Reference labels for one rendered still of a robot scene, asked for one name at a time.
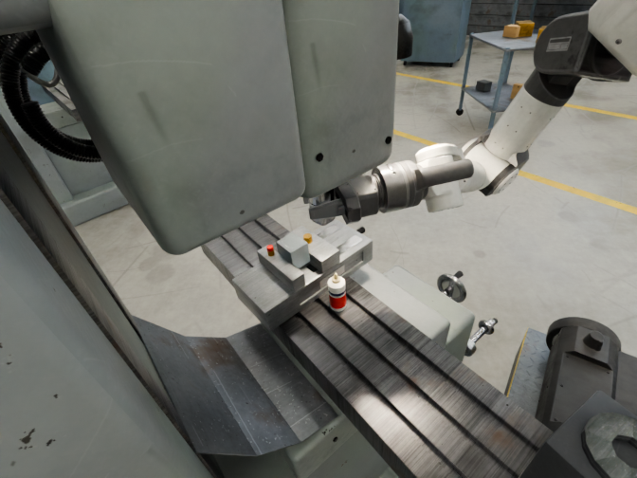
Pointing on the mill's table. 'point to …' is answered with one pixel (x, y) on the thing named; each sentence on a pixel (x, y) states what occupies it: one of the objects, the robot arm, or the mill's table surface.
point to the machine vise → (317, 285)
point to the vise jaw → (319, 250)
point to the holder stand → (590, 444)
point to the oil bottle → (336, 293)
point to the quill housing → (342, 85)
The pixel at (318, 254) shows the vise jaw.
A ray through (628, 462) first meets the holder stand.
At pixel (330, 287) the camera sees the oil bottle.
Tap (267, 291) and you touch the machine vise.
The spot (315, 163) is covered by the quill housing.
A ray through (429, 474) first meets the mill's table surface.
